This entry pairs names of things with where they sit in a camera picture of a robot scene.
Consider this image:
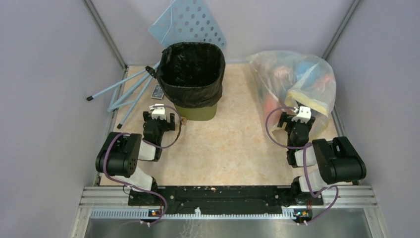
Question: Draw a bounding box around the deck of playing cards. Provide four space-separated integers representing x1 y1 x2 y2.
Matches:
151 84 164 100

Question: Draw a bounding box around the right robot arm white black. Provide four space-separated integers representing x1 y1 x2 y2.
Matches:
278 112 367 204

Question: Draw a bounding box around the green mesh trash bin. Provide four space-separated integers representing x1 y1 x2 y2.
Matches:
174 103 218 121

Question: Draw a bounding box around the clear trash bag with waste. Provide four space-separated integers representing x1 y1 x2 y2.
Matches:
247 50 337 131

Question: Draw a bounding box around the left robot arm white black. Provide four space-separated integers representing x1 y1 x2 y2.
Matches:
95 111 175 205

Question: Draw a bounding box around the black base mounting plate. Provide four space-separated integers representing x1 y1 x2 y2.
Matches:
128 185 323 215

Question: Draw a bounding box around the light blue tripod stand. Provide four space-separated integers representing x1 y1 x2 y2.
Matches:
86 60 161 130

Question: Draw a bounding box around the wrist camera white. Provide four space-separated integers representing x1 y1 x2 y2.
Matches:
149 104 166 120
291 106 312 123

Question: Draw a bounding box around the black trash bag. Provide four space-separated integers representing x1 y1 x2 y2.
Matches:
156 42 226 109

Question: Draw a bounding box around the yellow translucent trash bag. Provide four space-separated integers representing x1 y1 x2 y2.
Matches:
258 87 336 140

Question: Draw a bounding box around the grey slotted cable duct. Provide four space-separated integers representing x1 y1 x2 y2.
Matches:
90 208 296 220

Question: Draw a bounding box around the light blue perforated board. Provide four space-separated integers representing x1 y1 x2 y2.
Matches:
148 0 227 50

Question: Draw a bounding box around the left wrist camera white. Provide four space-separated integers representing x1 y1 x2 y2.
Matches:
149 104 166 120

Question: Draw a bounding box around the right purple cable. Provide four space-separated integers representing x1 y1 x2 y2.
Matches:
265 106 339 226

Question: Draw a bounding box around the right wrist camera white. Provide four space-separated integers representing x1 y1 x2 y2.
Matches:
291 106 312 123

